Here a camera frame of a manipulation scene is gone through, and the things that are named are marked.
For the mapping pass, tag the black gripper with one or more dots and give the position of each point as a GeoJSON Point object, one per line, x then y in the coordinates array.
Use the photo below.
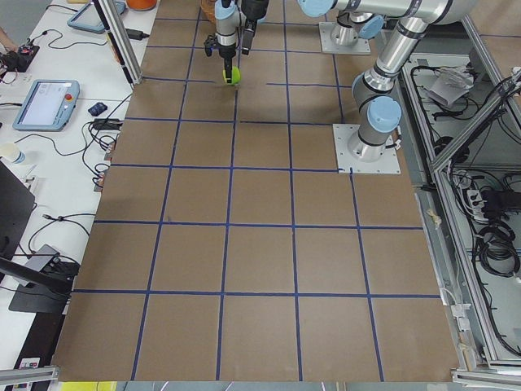
{"type": "Point", "coordinates": [253, 12]}
{"type": "Point", "coordinates": [226, 52]}

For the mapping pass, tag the green apple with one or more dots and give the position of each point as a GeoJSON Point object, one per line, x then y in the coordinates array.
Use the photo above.
{"type": "Point", "coordinates": [232, 77]}

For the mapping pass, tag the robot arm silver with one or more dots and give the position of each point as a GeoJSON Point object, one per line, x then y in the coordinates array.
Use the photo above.
{"type": "Point", "coordinates": [367, 25]}
{"type": "Point", "coordinates": [236, 24]}

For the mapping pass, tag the woven wicker basket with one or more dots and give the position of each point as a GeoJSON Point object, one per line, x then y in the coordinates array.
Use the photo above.
{"type": "Point", "coordinates": [208, 8]}

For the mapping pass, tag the black power adapter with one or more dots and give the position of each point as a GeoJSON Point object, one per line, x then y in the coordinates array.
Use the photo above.
{"type": "Point", "coordinates": [137, 35]}

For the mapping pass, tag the orange cylindrical container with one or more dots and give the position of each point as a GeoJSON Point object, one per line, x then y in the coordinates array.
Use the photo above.
{"type": "Point", "coordinates": [141, 5]}

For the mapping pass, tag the blue teach pendant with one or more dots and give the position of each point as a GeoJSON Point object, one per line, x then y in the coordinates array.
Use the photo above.
{"type": "Point", "coordinates": [48, 106]}
{"type": "Point", "coordinates": [88, 19]}

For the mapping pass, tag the paper cup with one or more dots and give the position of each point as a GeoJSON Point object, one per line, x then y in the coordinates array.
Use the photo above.
{"type": "Point", "coordinates": [12, 153]}

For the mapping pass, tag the grey usb hub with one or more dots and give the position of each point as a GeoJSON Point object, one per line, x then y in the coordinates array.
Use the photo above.
{"type": "Point", "coordinates": [42, 258]}

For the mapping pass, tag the black monitor stand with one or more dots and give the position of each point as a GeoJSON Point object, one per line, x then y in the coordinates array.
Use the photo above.
{"type": "Point", "coordinates": [45, 292]}

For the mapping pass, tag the aluminium frame post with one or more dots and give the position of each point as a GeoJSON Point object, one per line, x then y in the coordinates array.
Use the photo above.
{"type": "Point", "coordinates": [119, 39]}

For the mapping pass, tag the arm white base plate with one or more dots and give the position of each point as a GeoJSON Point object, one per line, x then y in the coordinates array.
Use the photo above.
{"type": "Point", "coordinates": [340, 40]}
{"type": "Point", "coordinates": [355, 157]}

